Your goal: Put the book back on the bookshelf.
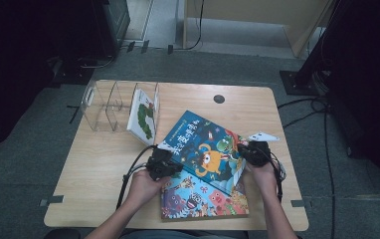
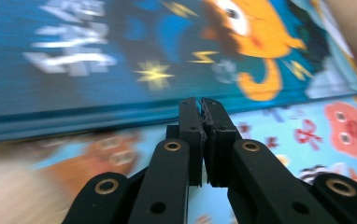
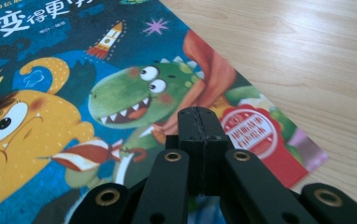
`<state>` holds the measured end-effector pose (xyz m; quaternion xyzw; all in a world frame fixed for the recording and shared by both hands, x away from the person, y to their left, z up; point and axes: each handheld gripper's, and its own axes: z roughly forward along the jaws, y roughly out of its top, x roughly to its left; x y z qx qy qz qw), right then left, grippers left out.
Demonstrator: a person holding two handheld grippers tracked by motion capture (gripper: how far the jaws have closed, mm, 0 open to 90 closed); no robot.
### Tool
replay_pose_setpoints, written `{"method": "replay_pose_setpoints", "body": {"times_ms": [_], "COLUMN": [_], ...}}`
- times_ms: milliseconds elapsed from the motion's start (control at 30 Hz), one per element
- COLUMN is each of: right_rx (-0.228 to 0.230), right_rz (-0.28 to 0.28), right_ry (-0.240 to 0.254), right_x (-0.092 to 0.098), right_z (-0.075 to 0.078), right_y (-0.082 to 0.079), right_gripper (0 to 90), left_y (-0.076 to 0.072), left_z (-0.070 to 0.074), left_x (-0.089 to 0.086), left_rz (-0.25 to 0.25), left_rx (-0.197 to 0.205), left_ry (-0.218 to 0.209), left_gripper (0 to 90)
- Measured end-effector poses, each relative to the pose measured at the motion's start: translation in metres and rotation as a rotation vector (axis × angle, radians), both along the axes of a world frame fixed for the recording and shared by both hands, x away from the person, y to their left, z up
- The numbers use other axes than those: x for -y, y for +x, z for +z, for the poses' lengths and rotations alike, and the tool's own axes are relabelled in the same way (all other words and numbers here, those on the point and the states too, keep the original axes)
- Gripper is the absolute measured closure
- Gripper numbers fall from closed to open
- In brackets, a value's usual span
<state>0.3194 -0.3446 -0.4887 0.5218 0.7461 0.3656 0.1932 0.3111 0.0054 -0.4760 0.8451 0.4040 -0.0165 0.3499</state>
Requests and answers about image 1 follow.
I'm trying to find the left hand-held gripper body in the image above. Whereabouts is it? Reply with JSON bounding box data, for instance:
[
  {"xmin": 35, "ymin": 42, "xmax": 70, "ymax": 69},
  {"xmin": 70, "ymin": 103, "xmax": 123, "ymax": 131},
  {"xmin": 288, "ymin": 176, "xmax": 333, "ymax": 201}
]
[{"xmin": 145, "ymin": 140, "xmax": 179, "ymax": 182}]

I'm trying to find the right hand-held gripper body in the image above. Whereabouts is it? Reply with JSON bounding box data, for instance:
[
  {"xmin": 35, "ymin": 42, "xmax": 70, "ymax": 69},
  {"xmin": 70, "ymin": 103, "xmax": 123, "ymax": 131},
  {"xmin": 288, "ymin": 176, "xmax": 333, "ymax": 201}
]
[{"xmin": 244, "ymin": 131, "xmax": 281, "ymax": 167}]

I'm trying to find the dark blue picture book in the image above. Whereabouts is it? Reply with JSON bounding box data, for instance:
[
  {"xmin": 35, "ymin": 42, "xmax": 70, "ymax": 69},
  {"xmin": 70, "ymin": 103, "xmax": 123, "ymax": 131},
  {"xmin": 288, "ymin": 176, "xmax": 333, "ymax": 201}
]
[{"xmin": 160, "ymin": 110, "xmax": 250, "ymax": 196}]

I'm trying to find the light blue monster picture book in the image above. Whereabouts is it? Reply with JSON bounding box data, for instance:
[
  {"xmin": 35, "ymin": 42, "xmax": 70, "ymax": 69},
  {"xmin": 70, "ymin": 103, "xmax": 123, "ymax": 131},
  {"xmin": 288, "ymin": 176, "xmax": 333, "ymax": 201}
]
[{"xmin": 160, "ymin": 168, "xmax": 251, "ymax": 221}]

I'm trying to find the white caterpillar picture book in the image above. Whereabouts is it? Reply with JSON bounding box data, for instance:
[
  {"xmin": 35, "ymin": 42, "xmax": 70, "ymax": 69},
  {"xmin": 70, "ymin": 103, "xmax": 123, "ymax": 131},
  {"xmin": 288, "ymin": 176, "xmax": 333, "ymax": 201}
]
[{"xmin": 126, "ymin": 88, "xmax": 159, "ymax": 147}]

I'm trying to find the clear acrylic book rack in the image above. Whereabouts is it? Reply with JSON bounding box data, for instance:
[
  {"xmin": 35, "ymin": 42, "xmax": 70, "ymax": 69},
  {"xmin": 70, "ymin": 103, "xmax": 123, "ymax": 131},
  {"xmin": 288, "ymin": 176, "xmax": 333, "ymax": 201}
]
[{"xmin": 81, "ymin": 79, "xmax": 161, "ymax": 133}]

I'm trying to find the person's right hand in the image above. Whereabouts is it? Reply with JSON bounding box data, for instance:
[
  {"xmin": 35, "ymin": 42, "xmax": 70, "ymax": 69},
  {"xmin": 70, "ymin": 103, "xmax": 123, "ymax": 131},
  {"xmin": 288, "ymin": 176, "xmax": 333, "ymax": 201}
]
[{"xmin": 245, "ymin": 161, "xmax": 278, "ymax": 197}]

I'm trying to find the person's left hand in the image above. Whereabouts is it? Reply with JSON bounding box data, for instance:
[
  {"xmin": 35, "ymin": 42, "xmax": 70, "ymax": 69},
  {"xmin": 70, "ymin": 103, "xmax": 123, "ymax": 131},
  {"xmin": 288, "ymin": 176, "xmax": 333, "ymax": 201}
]
[{"xmin": 127, "ymin": 169, "xmax": 172, "ymax": 206}]

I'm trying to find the grey tape strip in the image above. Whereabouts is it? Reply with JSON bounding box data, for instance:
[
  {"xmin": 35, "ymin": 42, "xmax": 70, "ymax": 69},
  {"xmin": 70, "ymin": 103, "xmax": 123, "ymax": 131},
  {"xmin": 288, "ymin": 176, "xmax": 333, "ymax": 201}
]
[
  {"xmin": 39, "ymin": 194, "xmax": 65, "ymax": 207},
  {"xmin": 290, "ymin": 199, "xmax": 312, "ymax": 208}
]

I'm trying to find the dark stand base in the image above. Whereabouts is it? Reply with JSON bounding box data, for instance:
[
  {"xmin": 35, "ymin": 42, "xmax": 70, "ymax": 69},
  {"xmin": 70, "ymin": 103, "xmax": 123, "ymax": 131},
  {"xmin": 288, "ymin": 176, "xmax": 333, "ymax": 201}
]
[{"xmin": 47, "ymin": 56, "xmax": 97, "ymax": 88}]

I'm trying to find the beige wooden cabinet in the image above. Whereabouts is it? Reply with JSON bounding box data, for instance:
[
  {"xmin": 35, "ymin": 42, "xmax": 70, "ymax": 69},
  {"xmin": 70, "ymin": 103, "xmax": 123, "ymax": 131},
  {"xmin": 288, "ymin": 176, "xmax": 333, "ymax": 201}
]
[{"xmin": 182, "ymin": 0, "xmax": 333, "ymax": 58}]

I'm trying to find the black curtain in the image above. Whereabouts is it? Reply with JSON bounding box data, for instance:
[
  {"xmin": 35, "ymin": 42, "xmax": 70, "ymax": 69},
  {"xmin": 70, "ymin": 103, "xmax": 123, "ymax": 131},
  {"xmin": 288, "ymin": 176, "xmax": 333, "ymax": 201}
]
[
  {"xmin": 296, "ymin": 0, "xmax": 380, "ymax": 200},
  {"xmin": 0, "ymin": 0, "xmax": 102, "ymax": 157}
]

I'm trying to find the dark equipment box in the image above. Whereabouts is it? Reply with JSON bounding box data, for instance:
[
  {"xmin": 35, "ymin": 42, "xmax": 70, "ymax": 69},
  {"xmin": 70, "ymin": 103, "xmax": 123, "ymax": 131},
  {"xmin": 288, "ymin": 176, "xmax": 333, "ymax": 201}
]
[{"xmin": 92, "ymin": 0, "xmax": 131, "ymax": 59}]

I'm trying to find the left hand-held gripper cable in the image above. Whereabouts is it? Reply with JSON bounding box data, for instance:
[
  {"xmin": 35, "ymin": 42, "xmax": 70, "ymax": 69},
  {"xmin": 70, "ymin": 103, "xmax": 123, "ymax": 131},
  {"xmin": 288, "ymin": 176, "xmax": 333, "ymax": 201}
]
[{"xmin": 115, "ymin": 144, "xmax": 159, "ymax": 211}]

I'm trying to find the hand-held gripper cable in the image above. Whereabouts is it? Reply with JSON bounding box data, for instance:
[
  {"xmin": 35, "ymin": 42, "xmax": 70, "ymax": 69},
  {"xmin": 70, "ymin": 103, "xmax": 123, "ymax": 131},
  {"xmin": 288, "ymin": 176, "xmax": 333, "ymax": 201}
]
[
  {"xmin": 267, "ymin": 154, "xmax": 287, "ymax": 204},
  {"xmin": 115, "ymin": 144, "xmax": 159, "ymax": 211}
]

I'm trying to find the right hand-held gripper cable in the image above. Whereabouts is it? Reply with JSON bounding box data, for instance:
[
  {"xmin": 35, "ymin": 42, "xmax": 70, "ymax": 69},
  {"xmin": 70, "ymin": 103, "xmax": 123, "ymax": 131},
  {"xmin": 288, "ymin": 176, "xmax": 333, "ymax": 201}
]
[{"xmin": 267, "ymin": 154, "xmax": 287, "ymax": 204}]

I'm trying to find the black floor cable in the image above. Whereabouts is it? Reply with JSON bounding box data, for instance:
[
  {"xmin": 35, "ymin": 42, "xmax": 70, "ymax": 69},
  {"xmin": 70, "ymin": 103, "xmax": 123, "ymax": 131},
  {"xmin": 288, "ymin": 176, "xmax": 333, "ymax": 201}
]
[
  {"xmin": 277, "ymin": 96, "xmax": 328, "ymax": 111},
  {"xmin": 78, "ymin": 54, "xmax": 116, "ymax": 70},
  {"xmin": 282, "ymin": 109, "xmax": 328, "ymax": 130},
  {"xmin": 321, "ymin": 99, "xmax": 336, "ymax": 239}
]

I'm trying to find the black stand base plate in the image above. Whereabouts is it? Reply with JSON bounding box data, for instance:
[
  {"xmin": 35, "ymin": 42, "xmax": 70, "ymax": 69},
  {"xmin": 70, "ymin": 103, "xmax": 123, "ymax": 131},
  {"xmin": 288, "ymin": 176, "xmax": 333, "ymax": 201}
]
[{"xmin": 280, "ymin": 70, "xmax": 328, "ymax": 97}]

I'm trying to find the black hanging cable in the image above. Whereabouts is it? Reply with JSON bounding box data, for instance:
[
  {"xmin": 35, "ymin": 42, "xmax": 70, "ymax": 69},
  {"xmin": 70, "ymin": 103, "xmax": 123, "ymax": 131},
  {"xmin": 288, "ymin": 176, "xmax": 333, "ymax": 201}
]
[{"xmin": 172, "ymin": 0, "xmax": 206, "ymax": 52}]

